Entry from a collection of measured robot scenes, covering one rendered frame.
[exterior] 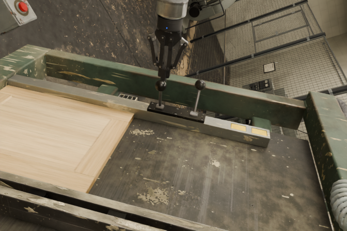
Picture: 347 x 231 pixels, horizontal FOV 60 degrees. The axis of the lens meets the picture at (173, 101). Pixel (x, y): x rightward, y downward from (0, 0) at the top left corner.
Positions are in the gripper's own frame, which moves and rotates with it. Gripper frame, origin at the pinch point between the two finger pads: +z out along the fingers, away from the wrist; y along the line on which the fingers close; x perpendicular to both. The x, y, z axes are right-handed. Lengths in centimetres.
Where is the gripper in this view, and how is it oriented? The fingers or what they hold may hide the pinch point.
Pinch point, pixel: (163, 77)
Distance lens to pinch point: 99.7
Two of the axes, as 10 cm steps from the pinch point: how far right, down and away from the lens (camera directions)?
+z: -1.2, 8.4, 5.2
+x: -2.1, 4.9, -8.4
